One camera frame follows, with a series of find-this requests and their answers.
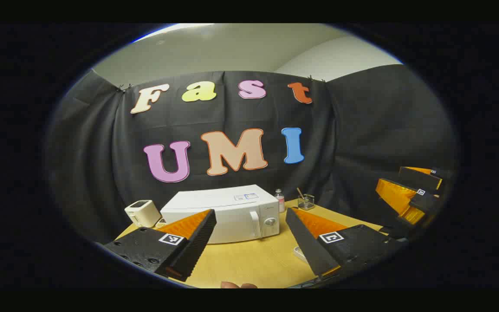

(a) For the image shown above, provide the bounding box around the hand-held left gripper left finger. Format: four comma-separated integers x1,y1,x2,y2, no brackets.
104,209,217,282

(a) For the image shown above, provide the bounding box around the small white toaster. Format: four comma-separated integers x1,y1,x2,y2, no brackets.
124,200,162,228

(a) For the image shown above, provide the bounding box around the white microwave oven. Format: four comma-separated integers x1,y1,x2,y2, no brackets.
160,185,281,244

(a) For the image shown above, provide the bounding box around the black backdrop cloth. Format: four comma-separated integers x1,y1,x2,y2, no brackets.
45,64,458,247

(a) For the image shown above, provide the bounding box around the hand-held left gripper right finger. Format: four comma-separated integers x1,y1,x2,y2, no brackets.
285,208,407,280

